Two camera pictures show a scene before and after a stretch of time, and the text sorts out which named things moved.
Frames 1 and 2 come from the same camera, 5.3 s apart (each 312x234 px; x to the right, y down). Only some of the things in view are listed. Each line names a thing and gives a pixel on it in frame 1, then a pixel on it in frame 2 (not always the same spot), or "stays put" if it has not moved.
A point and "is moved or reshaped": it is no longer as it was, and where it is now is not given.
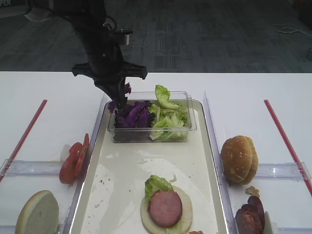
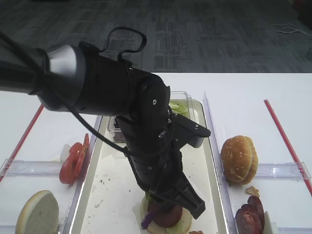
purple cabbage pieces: x=136 y=115 is moved or reshaped
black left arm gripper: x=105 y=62 -> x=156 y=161
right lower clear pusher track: x=290 y=230 stays put
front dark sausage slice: x=249 y=219 stays put
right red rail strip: x=299 y=168 stays put
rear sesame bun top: x=254 y=165 stays put
